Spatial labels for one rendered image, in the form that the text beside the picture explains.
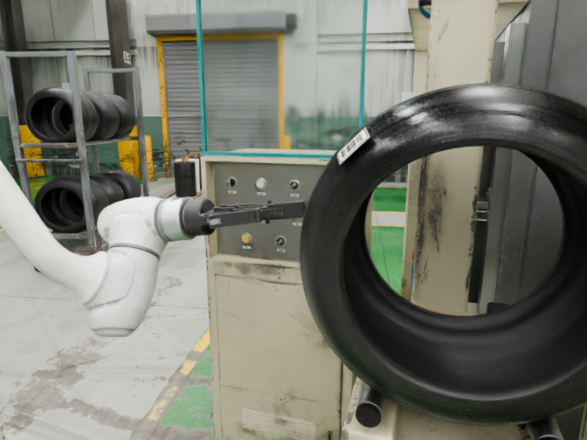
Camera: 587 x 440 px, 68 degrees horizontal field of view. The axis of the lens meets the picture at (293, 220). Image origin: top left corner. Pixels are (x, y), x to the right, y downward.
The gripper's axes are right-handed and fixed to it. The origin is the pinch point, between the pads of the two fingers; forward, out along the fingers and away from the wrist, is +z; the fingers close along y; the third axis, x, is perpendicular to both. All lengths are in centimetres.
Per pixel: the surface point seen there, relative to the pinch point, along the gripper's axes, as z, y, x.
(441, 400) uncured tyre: 25.4, -11.8, 30.5
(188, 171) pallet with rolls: -336, 529, 21
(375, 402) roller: 14.4, -9.7, 33.1
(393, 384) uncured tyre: 18.1, -11.5, 28.2
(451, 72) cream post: 31.8, 25.9, -22.0
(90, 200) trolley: -257, 229, 18
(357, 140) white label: 16.2, -10.2, -11.5
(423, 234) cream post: 23.6, 25.8, 12.9
